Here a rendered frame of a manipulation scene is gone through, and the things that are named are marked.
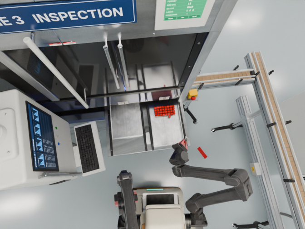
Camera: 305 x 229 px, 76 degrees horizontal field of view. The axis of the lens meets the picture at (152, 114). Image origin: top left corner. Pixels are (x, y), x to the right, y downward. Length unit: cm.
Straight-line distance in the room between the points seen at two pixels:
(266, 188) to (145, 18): 194
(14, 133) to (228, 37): 309
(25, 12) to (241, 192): 112
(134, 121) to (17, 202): 181
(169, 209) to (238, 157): 174
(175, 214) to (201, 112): 179
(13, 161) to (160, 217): 79
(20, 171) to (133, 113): 96
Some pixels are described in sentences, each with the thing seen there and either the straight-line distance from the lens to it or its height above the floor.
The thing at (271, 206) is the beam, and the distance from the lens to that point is 234.
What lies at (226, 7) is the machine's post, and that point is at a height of 194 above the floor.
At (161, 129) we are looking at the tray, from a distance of 169.
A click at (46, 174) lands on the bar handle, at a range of 117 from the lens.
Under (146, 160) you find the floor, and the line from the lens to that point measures 253.
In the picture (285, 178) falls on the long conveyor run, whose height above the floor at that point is 91.
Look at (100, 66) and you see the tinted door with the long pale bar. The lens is 111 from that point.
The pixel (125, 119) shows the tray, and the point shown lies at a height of 88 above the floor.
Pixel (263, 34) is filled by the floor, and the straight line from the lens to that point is 376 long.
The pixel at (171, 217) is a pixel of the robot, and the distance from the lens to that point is 120.
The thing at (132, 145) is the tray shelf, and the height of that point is 88.
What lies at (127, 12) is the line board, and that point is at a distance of 80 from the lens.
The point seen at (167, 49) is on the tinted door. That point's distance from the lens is 104.
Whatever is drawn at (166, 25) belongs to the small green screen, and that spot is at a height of 188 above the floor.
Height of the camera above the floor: 253
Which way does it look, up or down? 73 degrees down
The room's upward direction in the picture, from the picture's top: 7 degrees clockwise
